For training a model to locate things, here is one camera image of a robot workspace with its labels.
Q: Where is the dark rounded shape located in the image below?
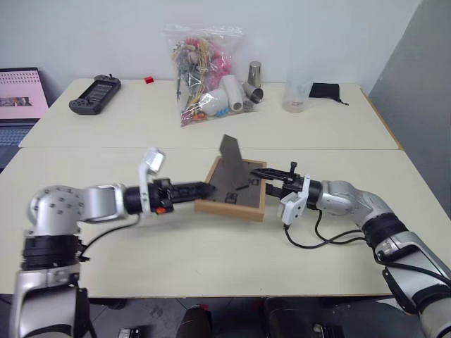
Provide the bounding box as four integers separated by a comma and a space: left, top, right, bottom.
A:
175, 305, 214, 338

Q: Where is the black cloth pouch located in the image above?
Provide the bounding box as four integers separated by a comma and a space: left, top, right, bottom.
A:
308, 82, 350, 107

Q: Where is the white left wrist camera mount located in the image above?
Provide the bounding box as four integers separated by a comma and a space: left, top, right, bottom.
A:
136, 146, 167, 216

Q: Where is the clear bag of artificial flowers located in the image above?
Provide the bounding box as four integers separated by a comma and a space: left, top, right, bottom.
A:
163, 23, 246, 129

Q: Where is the tall metal cup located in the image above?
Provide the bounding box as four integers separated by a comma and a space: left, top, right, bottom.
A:
247, 61, 263, 89

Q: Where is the grey partition panel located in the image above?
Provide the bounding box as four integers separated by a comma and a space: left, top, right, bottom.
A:
366, 0, 451, 226

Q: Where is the clear plastic cup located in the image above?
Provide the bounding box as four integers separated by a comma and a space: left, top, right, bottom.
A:
282, 68, 313, 114

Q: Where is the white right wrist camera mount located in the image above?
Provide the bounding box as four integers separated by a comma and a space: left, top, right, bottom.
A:
279, 174, 311, 227

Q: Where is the white cylindrical bottle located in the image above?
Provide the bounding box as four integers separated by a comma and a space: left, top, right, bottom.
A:
221, 75, 246, 113

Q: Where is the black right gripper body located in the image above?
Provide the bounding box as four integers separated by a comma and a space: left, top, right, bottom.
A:
281, 161, 307, 199

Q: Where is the open laptop with pink screen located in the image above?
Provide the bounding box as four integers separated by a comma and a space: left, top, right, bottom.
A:
0, 66, 51, 170

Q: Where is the wooden picture frame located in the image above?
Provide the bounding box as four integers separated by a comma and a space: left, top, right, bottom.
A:
194, 133, 268, 223

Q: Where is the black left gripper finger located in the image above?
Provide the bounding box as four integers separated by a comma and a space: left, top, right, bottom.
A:
172, 180, 216, 194
172, 192, 213, 206

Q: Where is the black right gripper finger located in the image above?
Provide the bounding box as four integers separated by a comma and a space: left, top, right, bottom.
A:
265, 183, 289, 199
251, 168, 289, 181

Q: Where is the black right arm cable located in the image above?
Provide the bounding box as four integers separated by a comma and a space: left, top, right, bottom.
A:
283, 206, 368, 250

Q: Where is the white round vase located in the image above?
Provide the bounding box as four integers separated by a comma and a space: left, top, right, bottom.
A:
202, 87, 230, 118

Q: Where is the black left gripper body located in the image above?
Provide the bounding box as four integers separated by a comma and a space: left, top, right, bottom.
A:
146, 178, 176, 216

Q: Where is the black handheld game controller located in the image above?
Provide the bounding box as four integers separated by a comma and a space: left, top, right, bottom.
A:
68, 73, 122, 115

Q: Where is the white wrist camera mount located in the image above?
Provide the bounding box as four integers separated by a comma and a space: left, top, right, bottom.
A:
279, 174, 311, 227
136, 146, 167, 216

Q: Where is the short metal cup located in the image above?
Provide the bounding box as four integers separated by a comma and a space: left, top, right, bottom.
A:
242, 82, 265, 106

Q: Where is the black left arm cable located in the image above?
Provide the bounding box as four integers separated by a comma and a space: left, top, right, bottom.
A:
78, 213, 142, 263

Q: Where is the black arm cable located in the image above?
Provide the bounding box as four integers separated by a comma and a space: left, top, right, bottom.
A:
283, 206, 368, 250
78, 213, 142, 263

